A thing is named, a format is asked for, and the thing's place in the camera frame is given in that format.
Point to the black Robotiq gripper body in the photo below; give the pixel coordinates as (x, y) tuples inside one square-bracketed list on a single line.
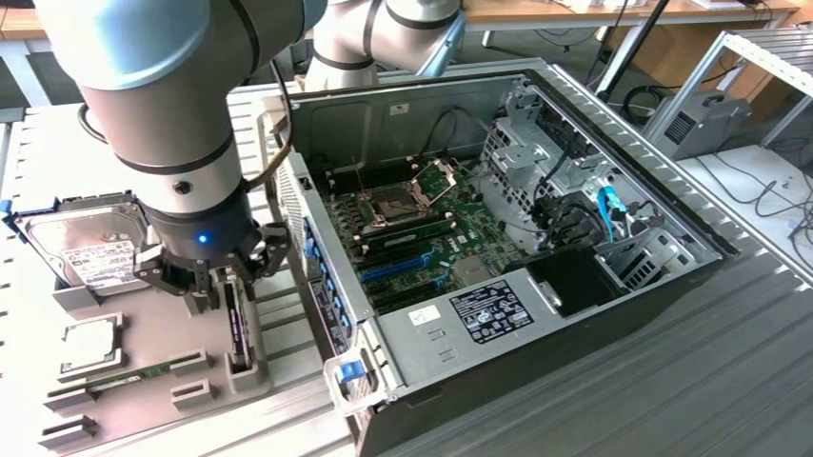
[(204, 233)]

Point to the graphics card with silver bracket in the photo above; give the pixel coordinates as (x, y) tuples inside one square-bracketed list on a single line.
[(236, 323)]

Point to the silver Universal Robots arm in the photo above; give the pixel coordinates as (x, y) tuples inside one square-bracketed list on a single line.
[(160, 95)]

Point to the blue slot clip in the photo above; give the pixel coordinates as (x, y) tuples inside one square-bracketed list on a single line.
[(310, 248), (322, 272), (347, 325), (333, 299)]

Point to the grey parts rack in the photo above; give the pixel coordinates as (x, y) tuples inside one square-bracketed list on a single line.
[(160, 343)]

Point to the silver hard disk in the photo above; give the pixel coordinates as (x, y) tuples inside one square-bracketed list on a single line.
[(84, 238)]

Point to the silver CPU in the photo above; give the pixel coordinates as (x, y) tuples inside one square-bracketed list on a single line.
[(89, 345)]

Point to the blue expansion slot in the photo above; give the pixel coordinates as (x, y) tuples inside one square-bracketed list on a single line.
[(395, 269)]

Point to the thin socket locking lever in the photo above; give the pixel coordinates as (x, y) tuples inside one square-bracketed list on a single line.
[(363, 183)]

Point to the black installed RAM stick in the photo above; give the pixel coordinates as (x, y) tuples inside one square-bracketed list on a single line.
[(407, 240)]

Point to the green RAM stick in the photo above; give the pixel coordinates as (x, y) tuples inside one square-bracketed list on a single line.
[(128, 378)]

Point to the CPU socket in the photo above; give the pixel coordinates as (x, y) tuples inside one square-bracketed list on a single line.
[(391, 204)]

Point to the blue disk caddy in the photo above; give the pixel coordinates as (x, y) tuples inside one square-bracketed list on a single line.
[(35, 205)]

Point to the blue case latch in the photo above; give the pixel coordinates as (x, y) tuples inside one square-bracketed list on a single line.
[(349, 372)]

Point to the green Dell motherboard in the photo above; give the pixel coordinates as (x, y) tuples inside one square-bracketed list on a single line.
[(471, 224)]

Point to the silver power supply unit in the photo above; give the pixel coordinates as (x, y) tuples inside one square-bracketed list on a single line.
[(432, 352)]

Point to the silver chipset heatsink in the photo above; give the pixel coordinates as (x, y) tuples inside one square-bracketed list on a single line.
[(477, 272)]

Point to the metal socket cover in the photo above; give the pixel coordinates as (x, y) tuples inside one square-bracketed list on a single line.
[(455, 180)]

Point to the silver drive cage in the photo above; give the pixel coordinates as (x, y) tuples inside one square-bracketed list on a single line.
[(515, 162)]

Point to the open grey PC case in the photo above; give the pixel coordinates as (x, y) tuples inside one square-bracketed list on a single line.
[(572, 381)]

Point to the long wooden desk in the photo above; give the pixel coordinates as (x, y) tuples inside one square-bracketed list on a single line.
[(585, 19)]

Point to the grey box device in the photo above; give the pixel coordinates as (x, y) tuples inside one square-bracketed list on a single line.
[(706, 128)]

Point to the black tripod pole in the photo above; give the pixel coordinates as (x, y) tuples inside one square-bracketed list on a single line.
[(643, 34)]

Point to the aluminium slatted frame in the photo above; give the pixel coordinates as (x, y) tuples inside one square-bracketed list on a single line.
[(763, 52)]

